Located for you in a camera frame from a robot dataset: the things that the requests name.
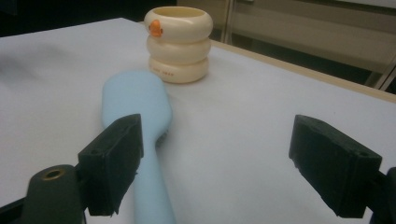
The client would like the cream ringed cup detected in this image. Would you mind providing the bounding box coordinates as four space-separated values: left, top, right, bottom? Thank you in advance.
143 6 214 84

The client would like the light blue cone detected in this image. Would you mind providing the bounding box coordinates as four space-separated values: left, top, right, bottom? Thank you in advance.
101 70 177 224

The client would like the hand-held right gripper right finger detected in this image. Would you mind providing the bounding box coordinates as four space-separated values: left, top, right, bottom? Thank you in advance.
288 114 383 219

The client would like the white table cover sheet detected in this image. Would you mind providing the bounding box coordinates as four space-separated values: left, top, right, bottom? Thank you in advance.
0 17 396 224

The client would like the beige cabinet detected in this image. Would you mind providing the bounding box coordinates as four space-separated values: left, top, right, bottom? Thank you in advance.
177 0 396 91

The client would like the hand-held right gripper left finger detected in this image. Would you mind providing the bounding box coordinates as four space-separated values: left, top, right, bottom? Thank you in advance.
77 113 145 217

